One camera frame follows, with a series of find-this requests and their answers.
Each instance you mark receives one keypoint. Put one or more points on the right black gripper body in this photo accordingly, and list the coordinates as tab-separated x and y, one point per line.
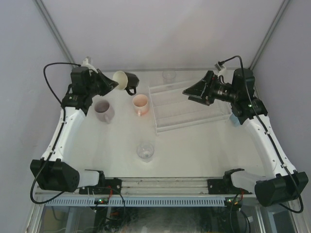
209	87

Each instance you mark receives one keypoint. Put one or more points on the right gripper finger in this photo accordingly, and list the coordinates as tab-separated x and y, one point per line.
199	88
199	100

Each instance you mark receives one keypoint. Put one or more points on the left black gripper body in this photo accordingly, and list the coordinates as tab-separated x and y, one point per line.
98	81

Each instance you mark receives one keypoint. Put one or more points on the black mug cream inside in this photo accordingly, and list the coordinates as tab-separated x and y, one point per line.
126	81

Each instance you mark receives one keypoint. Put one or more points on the pink ceramic mug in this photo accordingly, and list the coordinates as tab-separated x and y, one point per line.
141	104

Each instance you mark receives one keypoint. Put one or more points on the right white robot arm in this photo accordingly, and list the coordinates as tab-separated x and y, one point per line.
282	182

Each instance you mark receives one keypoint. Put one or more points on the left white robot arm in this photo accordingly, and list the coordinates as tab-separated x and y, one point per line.
53	171

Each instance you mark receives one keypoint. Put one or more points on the clear acrylic dish rack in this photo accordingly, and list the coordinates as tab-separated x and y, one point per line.
172	110

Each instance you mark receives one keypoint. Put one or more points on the lilac ceramic mug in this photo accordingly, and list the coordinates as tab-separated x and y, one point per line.
104	111

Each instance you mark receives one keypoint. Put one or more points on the clear glass at back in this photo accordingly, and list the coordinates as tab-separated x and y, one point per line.
168	76

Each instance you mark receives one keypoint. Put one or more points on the clear glass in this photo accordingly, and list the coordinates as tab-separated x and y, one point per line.
145	151
168	76

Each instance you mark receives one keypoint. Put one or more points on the light blue mug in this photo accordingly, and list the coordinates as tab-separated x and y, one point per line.
234	120

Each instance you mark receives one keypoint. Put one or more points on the clear glass near front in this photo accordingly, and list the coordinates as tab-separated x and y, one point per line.
145	151

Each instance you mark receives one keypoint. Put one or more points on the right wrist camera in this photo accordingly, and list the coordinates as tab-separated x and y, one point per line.
220	68

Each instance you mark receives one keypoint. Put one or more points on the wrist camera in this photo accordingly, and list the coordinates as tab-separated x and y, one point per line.
87	63
220	68

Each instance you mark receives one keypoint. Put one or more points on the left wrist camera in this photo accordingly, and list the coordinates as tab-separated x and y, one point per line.
87	63

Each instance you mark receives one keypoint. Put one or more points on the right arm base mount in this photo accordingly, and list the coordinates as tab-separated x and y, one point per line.
224	184

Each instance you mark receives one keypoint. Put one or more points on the left aluminium frame post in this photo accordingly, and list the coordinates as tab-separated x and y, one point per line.
42	9

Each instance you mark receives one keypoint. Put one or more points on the aluminium frame post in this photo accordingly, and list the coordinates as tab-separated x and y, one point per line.
42	9
268	35

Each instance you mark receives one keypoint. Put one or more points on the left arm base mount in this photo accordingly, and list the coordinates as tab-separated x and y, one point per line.
104	186

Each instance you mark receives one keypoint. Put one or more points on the aluminium front rail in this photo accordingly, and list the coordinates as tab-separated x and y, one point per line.
159	187

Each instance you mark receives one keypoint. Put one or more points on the right aluminium frame post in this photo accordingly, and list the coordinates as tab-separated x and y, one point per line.
268	35

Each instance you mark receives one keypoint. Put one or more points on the blue slotted cable duct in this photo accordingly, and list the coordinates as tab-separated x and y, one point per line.
139	202

